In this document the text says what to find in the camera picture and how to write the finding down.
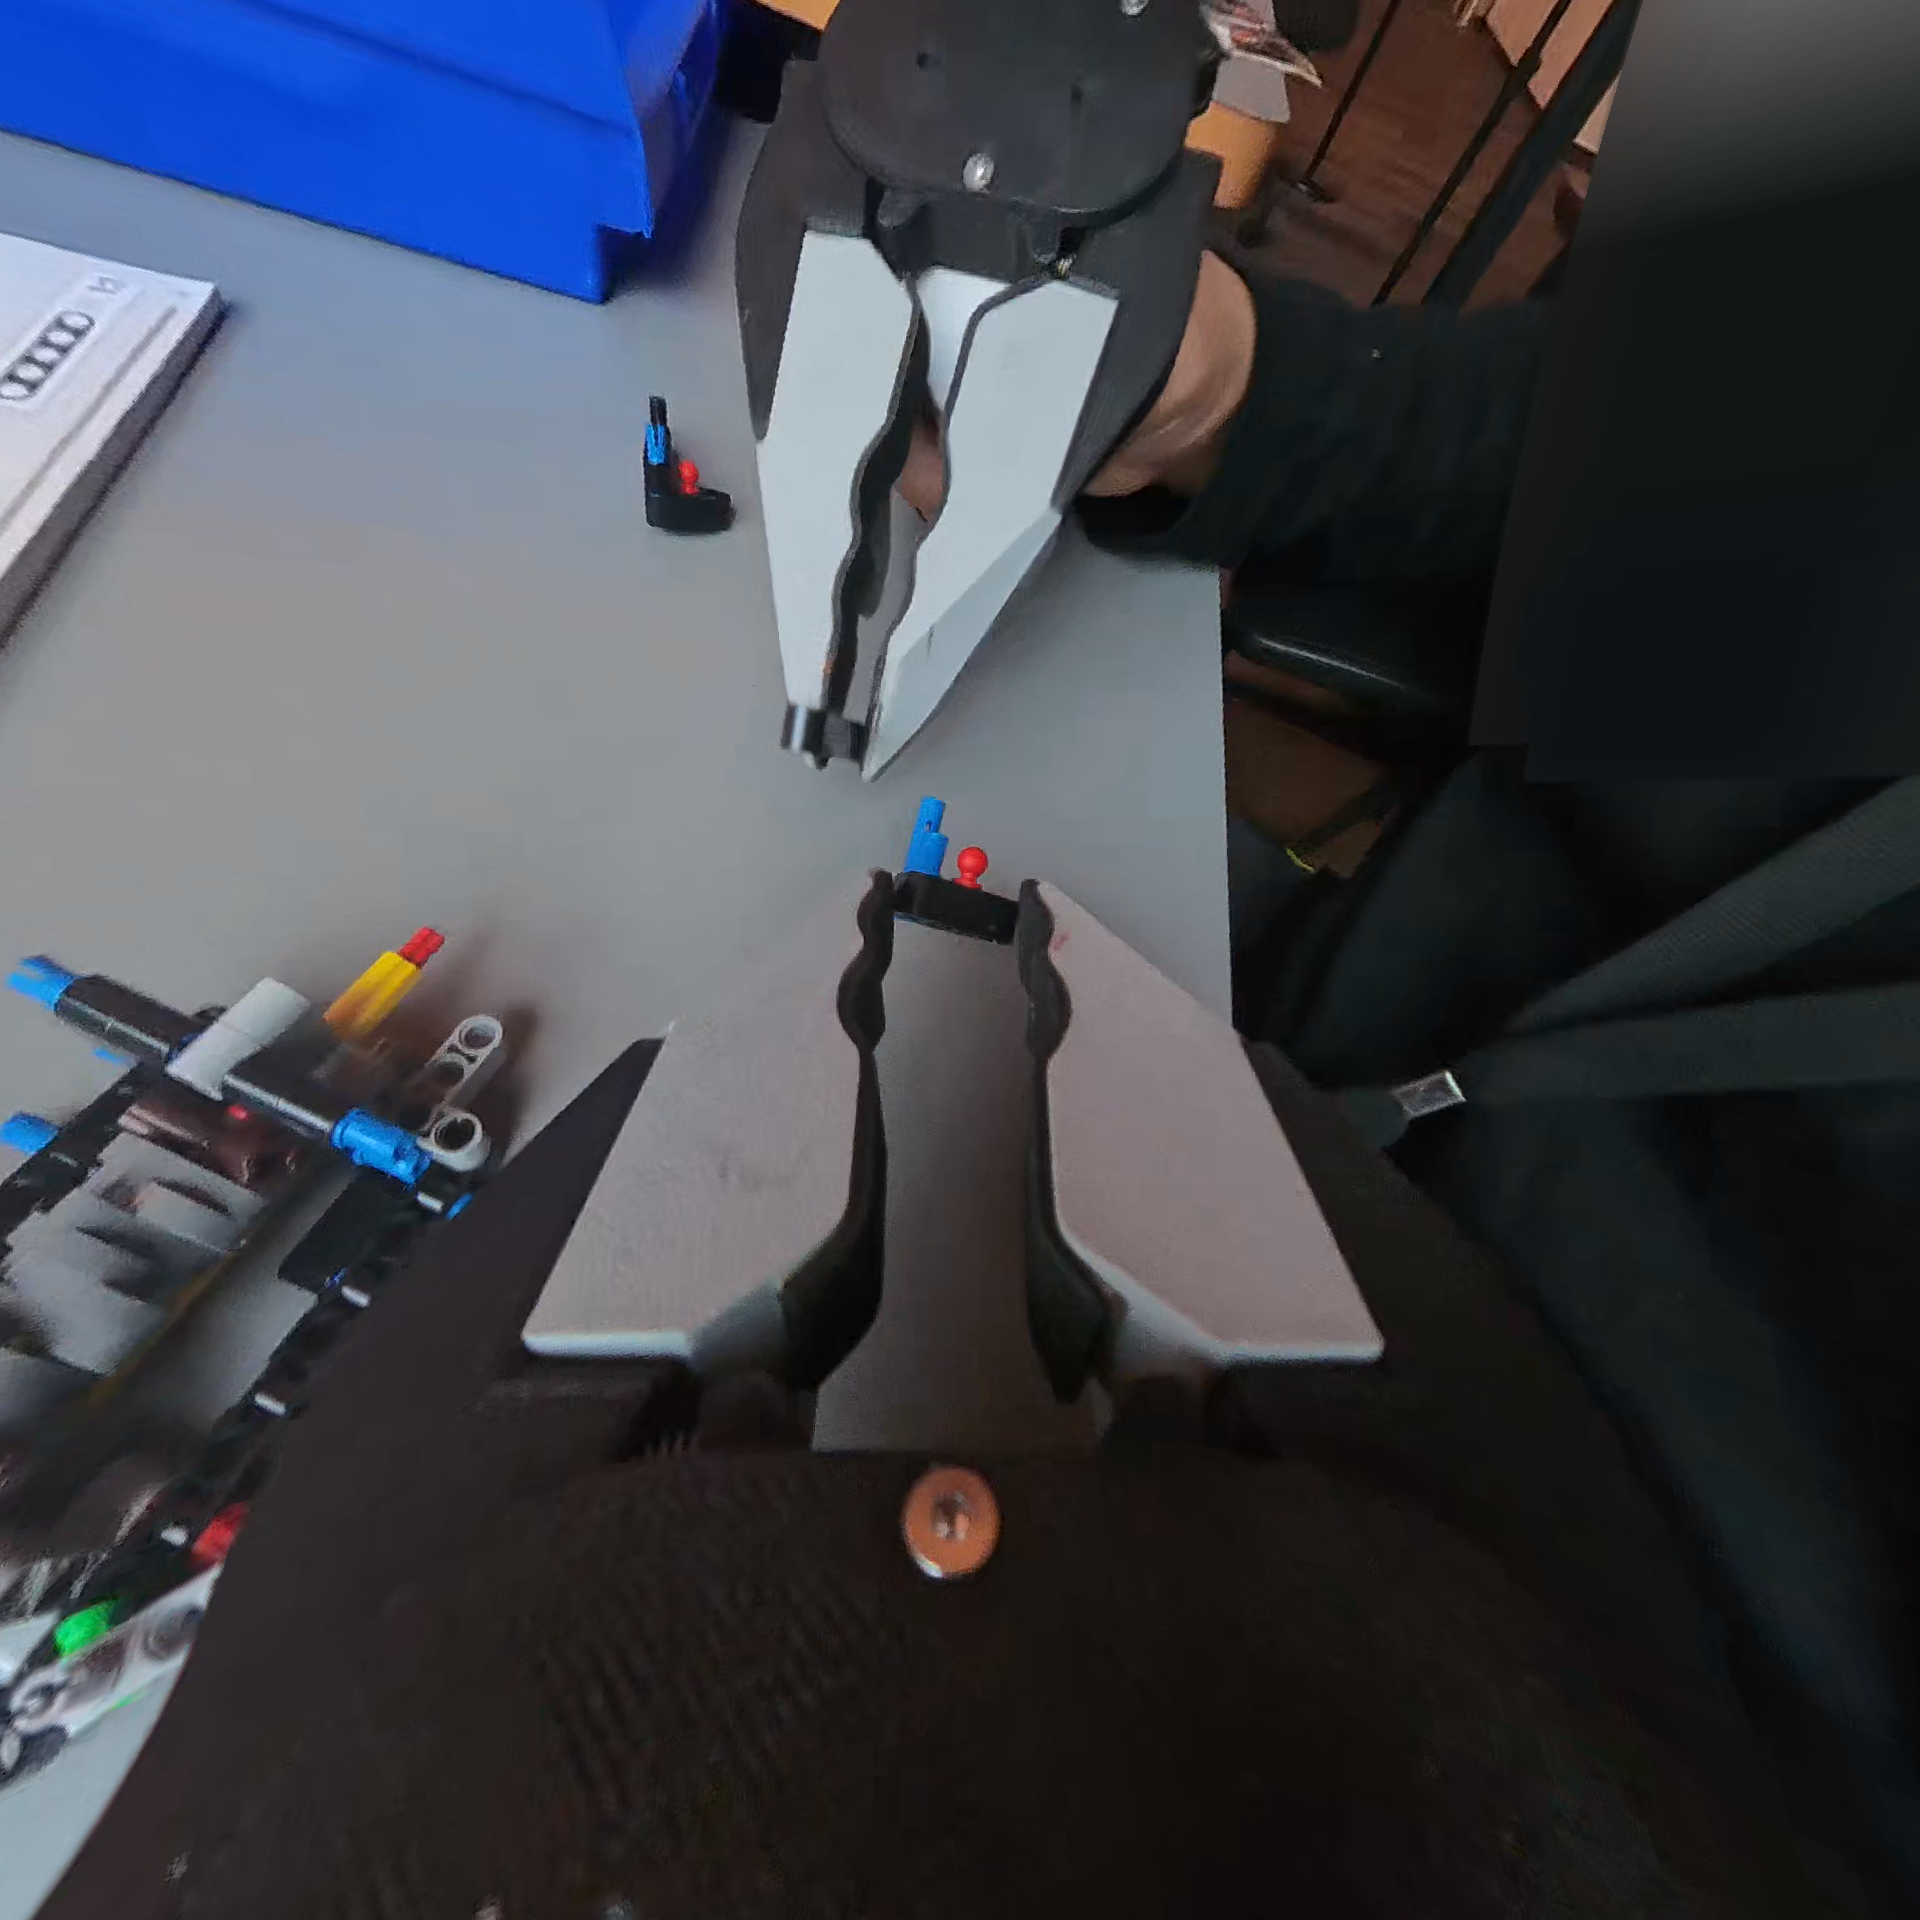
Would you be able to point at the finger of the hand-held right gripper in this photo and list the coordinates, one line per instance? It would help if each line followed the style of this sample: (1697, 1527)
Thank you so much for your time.
(1020, 421)
(826, 421)

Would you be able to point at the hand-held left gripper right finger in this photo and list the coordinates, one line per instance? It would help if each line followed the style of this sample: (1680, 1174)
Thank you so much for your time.
(1184, 1184)

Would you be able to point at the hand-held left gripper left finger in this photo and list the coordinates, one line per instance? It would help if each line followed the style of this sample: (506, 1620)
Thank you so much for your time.
(720, 1184)

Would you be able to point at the small black piece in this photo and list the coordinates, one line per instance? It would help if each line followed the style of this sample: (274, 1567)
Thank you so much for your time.
(681, 511)

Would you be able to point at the black lego connector blue pins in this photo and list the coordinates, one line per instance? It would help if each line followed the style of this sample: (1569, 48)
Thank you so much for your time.
(960, 909)

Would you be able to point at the person's right forearm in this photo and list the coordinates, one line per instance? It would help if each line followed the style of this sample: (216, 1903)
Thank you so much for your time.
(1349, 436)

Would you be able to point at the lego chassis assembly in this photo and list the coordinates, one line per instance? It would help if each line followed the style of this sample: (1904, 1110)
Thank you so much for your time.
(194, 1200)

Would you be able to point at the lego instruction booklet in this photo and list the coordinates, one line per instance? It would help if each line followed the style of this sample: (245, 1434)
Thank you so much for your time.
(76, 405)

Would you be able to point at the person's right hand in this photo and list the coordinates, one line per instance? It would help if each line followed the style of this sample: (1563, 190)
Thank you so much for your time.
(1194, 405)

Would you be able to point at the orange wooden board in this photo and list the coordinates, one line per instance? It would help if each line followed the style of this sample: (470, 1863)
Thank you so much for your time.
(1230, 159)

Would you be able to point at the black chair armrest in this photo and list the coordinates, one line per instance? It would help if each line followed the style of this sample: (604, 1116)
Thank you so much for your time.
(1349, 668)

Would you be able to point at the blue plastic storage bin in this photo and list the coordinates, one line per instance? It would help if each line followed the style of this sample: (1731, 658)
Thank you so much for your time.
(374, 120)

